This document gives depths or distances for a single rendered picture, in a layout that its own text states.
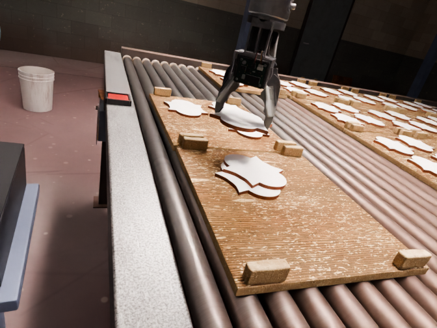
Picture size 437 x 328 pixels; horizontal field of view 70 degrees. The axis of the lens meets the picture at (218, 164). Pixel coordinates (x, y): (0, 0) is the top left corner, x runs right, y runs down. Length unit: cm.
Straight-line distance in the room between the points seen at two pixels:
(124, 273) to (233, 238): 16
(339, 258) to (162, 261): 27
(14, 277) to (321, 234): 46
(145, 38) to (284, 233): 560
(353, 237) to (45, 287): 136
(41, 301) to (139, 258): 118
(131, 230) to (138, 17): 554
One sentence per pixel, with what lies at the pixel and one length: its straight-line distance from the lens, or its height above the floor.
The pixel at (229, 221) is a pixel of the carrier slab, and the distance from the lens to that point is 52.
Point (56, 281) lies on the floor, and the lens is 168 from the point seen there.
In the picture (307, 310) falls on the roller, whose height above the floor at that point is 91.
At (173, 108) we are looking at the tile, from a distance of 97.
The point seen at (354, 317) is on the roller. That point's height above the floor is 92.
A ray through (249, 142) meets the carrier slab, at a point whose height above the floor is 94.
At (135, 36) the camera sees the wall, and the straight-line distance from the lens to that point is 596.
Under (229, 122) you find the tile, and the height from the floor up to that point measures 104.
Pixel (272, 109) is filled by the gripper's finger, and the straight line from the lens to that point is 65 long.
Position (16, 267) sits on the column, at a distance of 52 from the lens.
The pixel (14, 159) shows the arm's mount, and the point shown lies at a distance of 59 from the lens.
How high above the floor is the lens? 123
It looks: 26 degrees down
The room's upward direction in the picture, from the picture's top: 14 degrees clockwise
